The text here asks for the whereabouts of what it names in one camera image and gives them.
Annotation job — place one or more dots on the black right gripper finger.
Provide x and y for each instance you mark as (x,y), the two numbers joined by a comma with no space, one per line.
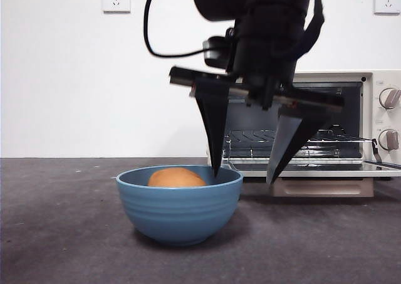
(291,139)
(214,114)

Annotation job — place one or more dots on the glass-windowed cream oven door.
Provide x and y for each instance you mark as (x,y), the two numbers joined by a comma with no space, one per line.
(329,171)

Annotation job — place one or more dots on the brown potato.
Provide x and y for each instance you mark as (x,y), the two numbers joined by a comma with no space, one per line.
(175,178)

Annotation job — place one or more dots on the blue ribbed bowl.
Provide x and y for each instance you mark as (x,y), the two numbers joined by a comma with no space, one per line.
(178,215)

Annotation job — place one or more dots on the beige oven knob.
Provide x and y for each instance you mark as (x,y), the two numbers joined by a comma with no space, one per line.
(388,98)
(388,139)

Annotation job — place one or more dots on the cream Toshiba toaster oven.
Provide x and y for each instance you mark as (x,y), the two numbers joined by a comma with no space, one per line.
(387,118)

